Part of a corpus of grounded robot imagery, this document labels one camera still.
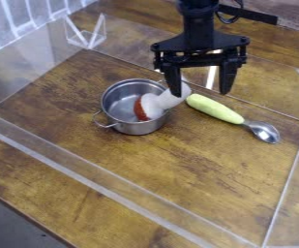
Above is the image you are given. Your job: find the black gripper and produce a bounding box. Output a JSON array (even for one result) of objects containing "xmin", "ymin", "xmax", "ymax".
[{"xmin": 150, "ymin": 31, "xmax": 250, "ymax": 98}]

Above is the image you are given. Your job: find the white red plush mushroom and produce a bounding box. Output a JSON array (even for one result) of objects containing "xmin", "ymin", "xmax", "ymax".
[{"xmin": 134, "ymin": 82, "xmax": 193, "ymax": 121}]

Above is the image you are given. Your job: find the silver metal pot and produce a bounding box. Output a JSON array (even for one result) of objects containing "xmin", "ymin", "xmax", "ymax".
[{"xmin": 95, "ymin": 78, "xmax": 169, "ymax": 136}]

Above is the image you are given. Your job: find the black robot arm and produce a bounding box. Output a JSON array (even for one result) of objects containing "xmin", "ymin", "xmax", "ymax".
[{"xmin": 150, "ymin": 0, "xmax": 250, "ymax": 97}]

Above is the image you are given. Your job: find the black bar in background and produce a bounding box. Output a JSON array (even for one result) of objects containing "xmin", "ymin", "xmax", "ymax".
[{"xmin": 217, "ymin": 4, "xmax": 278, "ymax": 25}]

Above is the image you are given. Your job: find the green handled metal spoon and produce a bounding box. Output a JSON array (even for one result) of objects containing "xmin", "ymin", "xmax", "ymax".
[{"xmin": 187, "ymin": 94, "xmax": 281, "ymax": 144}]

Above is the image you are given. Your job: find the clear acrylic enclosure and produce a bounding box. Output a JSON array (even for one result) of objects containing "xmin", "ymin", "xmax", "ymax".
[{"xmin": 0, "ymin": 0, "xmax": 299, "ymax": 248}]

